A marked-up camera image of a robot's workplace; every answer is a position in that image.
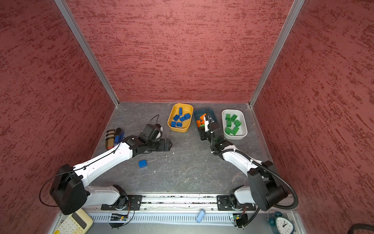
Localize blue square lego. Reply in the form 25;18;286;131
184;113;191;120

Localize plaid checkered pouch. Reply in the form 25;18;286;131
105;129;116;150

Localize aluminium front rail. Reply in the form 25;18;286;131
59;192;294;213

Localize light blue small cylinder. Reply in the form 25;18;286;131
196;209;206;223

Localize cream calculator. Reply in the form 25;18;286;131
53;209;94;234

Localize green long lego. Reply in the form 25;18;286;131
231;126;240;136

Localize yellow plastic bin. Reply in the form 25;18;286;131
168;103;193;133

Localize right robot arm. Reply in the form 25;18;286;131
200;114;294;211

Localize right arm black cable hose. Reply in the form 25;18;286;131
206;106;299;227

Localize teal alarm clock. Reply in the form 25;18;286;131
268;211;295;234

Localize white slotted cable duct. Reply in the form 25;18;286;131
88;213;234;226

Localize white plastic bin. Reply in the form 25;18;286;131
222;109;248;140

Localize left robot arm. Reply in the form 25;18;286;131
50;124;172;215

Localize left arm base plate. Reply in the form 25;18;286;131
101;195;143;212

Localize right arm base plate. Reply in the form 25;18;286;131
216;195;256;211

